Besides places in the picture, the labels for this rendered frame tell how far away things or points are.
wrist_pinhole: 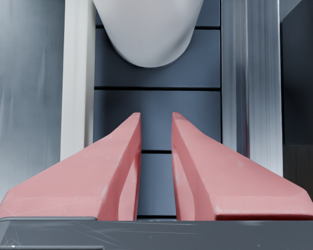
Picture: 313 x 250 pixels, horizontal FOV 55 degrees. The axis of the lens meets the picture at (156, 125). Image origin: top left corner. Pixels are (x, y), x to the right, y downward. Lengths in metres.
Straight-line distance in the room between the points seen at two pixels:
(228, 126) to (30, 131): 0.15
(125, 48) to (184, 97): 0.05
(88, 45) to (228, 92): 0.09
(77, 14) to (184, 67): 0.07
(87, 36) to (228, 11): 0.09
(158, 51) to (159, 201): 0.09
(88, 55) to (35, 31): 0.11
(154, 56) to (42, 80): 0.12
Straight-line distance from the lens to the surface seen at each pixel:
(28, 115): 0.25
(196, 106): 0.18
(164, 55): 0.16
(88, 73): 0.16
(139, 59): 0.17
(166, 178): 0.18
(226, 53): 0.20
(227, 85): 0.19
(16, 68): 0.26
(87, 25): 0.16
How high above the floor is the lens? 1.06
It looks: 86 degrees down
